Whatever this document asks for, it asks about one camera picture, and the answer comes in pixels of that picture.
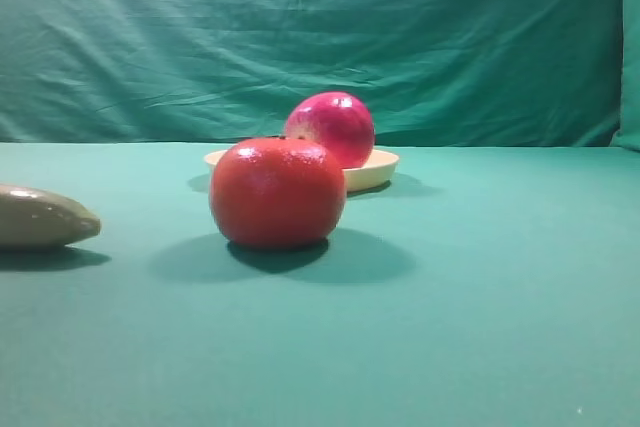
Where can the red pink apple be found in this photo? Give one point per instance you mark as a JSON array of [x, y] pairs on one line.
[[338, 121]]

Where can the pale yellow plate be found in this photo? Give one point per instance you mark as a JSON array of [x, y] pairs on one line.
[[370, 172]]

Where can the orange red round fruit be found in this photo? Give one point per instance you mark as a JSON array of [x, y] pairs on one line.
[[276, 193]]

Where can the green backdrop cloth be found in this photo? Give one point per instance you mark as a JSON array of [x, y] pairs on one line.
[[490, 73]]

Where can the yellow plastic banana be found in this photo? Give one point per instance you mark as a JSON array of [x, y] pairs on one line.
[[35, 219]]

